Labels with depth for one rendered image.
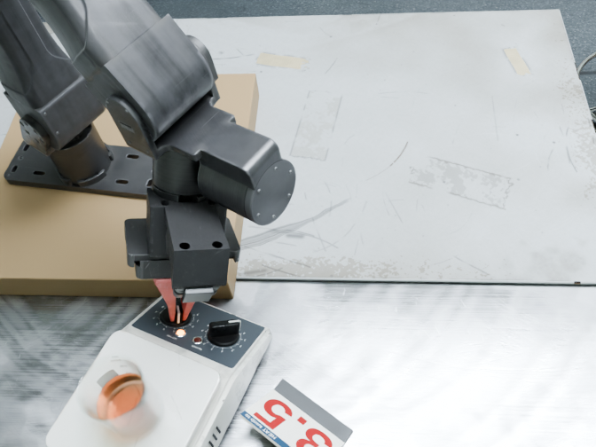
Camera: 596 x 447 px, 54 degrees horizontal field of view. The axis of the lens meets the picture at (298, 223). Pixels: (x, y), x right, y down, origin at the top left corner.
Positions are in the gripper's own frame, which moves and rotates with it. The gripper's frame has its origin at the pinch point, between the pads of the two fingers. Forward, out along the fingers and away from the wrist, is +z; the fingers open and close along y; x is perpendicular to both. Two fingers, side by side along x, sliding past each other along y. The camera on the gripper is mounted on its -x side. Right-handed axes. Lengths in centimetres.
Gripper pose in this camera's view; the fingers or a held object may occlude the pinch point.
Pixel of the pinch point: (177, 310)
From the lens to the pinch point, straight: 61.9
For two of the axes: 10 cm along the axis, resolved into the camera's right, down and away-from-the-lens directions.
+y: 9.5, -0.2, 3.2
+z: -1.4, 8.6, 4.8
